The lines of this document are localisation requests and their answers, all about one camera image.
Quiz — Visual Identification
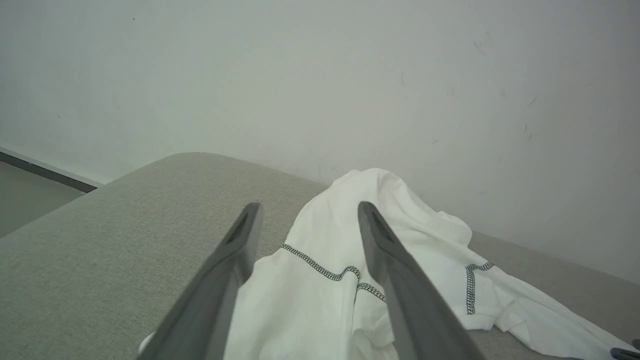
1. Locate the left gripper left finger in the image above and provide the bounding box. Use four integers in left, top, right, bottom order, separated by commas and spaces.
137, 202, 265, 360

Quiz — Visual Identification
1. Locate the dark baseboard strip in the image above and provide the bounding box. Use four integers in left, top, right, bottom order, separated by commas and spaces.
0, 150, 98, 194

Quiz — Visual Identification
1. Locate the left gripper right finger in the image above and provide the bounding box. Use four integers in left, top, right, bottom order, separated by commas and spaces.
357, 201, 488, 360

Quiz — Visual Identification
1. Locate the white shirt with grey stitching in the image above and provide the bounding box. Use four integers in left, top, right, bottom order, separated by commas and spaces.
137, 167, 626, 360

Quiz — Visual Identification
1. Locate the grey fabric sofa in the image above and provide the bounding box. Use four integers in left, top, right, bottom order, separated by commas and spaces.
0, 152, 640, 360

